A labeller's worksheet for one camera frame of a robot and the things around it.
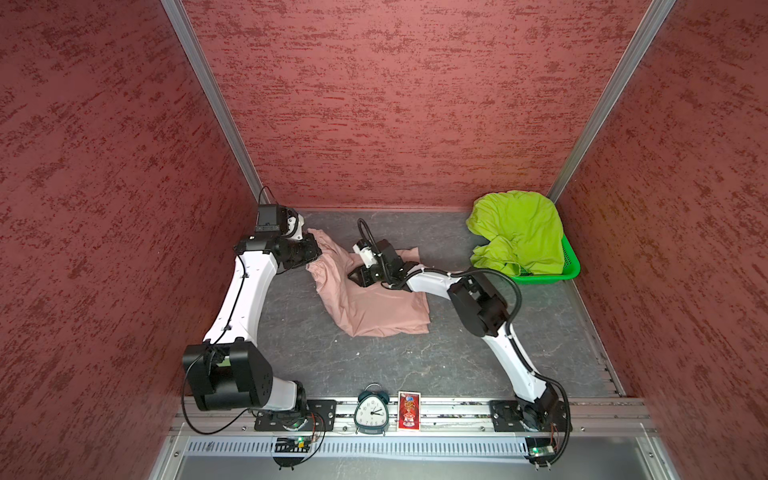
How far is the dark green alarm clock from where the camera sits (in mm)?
710

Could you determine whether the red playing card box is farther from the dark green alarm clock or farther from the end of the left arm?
the end of the left arm

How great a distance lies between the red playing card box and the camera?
727 millimetres

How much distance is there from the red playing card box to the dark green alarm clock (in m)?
0.04
